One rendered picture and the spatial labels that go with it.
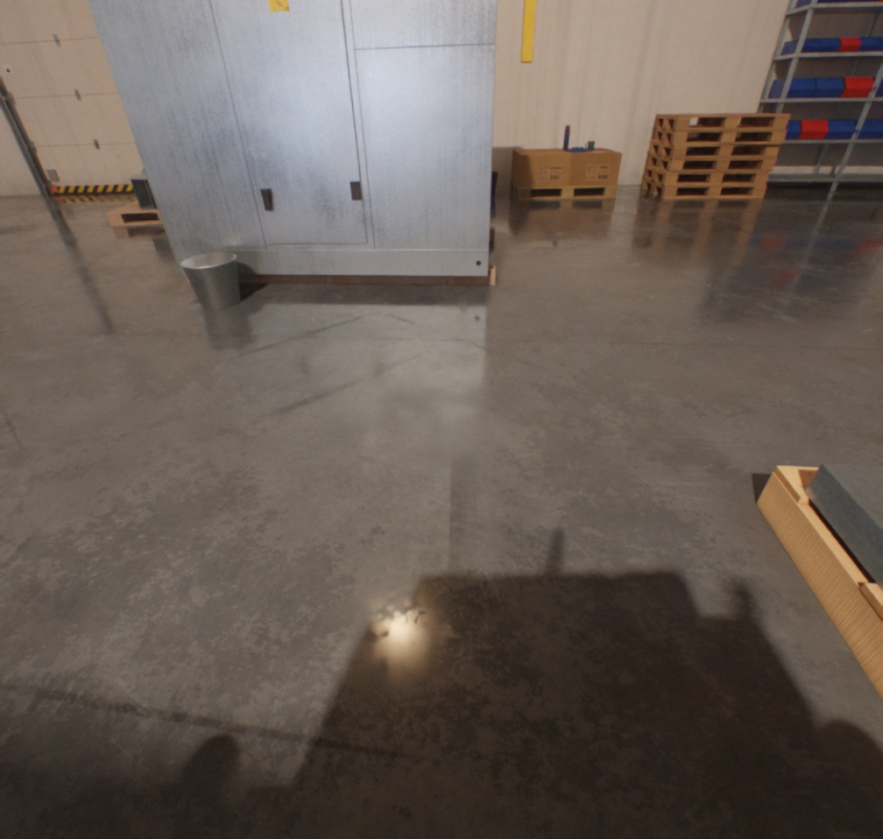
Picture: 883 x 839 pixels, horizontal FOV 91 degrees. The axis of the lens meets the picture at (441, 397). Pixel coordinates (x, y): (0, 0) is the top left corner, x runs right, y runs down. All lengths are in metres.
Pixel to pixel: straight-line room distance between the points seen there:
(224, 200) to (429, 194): 1.25
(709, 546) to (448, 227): 2.13
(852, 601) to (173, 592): 1.57
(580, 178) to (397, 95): 3.73
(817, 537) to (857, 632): 0.21
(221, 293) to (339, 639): 2.27
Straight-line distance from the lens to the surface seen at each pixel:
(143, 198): 6.29
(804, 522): 1.45
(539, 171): 6.02
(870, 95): 7.94
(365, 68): 2.82
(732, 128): 6.65
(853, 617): 1.37
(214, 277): 2.95
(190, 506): 1.58
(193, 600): 1.34
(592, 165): 6.18
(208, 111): 3.14
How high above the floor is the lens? 1.00
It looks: 33 degrees down
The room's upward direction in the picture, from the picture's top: 2 degrees counter-clockwise
